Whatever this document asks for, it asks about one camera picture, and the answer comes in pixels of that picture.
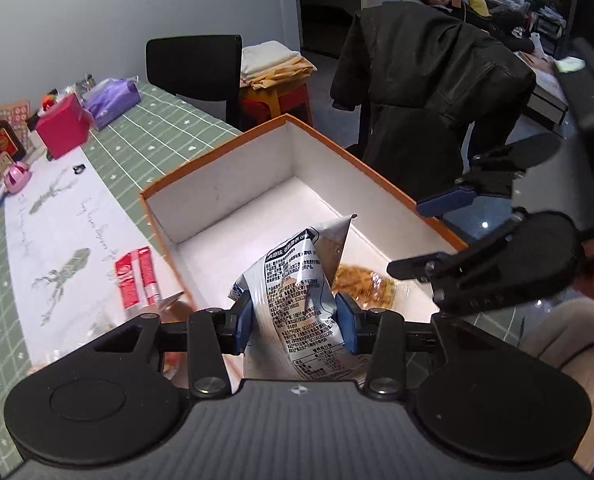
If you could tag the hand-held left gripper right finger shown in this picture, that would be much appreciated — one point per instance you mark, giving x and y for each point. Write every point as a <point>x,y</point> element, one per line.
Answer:
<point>347,322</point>

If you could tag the pink box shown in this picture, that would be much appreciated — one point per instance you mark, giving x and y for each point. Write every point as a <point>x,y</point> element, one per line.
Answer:
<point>64,127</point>

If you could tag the black jacket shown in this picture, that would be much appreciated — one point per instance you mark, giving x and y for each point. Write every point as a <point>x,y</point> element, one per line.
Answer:
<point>427,85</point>

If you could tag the white deer print table runner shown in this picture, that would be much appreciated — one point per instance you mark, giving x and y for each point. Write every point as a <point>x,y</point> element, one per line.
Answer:
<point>77,220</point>

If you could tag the yellow snack packet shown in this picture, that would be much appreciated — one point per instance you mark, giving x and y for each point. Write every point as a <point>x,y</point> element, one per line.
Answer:
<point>364,285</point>

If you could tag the black chair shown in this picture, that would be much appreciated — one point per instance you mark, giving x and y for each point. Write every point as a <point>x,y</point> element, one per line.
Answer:
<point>197,67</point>

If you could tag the black binder clip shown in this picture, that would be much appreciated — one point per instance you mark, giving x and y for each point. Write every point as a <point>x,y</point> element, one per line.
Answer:
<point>79,169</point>

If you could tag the red plastic stool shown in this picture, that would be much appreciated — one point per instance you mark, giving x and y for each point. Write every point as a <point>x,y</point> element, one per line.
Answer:
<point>277,102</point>

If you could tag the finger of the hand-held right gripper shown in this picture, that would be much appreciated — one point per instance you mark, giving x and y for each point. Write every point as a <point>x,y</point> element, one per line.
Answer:
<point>447,201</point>
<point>417,266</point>

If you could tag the small glass jar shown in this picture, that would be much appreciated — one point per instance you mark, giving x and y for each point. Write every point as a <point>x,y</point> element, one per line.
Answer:
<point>86,82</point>

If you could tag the light green cloth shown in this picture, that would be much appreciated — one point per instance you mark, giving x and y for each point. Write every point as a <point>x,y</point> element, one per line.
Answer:
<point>569,64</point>

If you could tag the silver snack packet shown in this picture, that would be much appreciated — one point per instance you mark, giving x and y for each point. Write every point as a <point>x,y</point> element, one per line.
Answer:
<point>297,300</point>

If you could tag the pink toy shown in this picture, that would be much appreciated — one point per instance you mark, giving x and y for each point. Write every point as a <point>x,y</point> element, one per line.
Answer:
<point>17,177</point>

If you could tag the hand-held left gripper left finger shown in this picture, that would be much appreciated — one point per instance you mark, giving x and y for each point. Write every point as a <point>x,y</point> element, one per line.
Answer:
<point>242,325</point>

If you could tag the white folded towel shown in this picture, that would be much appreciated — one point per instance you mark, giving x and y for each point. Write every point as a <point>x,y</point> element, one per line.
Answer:
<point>267,57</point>

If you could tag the small red toy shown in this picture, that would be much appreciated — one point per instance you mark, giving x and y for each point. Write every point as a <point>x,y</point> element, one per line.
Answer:
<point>49,101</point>

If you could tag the green checked tablecloth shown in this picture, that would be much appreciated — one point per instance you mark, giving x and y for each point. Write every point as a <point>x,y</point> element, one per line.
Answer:
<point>177,125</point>

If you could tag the patterned card box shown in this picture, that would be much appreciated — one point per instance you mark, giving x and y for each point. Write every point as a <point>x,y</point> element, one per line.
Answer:
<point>14,112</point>

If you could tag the red snack packet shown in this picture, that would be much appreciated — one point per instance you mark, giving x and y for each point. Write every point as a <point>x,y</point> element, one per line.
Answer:
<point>137,280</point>

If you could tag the purple tissue pack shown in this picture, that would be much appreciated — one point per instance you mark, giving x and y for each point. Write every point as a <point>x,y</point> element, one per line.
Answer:
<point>109,102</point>

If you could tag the orange cardboard box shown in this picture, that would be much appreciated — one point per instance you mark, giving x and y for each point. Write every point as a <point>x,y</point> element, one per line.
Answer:
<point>277,185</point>

